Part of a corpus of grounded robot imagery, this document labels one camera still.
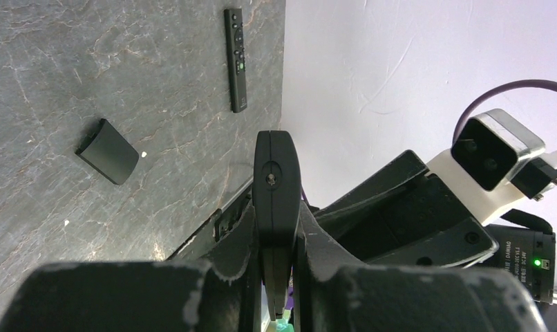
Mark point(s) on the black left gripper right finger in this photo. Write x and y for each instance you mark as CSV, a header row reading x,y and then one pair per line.
x,y
322,255

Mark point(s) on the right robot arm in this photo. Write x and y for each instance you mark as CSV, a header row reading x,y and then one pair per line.
x,y
527,243

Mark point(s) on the black remote with buttons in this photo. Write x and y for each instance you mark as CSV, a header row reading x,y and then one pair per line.
x,y
235,44

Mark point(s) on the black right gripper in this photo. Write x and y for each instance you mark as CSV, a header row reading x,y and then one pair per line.
x,y
427,226

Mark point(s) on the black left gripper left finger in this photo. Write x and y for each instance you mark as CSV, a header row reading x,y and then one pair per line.
x,y
235,257

